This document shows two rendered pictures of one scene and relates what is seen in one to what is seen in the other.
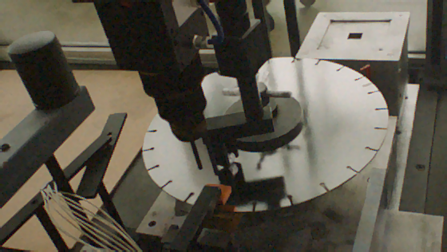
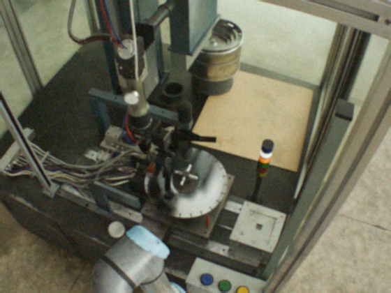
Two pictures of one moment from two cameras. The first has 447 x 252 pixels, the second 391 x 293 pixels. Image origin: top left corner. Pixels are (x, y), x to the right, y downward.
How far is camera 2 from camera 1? 1.32 m
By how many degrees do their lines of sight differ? 61
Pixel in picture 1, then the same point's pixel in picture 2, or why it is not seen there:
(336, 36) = (260, 219)
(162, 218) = not seen: hidden behind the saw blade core
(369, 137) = (166, 208)
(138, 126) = (255, 153)
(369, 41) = (251, 231)
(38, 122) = (172, 116)
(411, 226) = (159, 231)
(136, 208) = not seen: hidden behind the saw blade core
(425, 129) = (224, 261)
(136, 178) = (222, 156)
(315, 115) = (183, 196)
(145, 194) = not seen: hidden behind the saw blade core
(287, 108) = (186, 187)
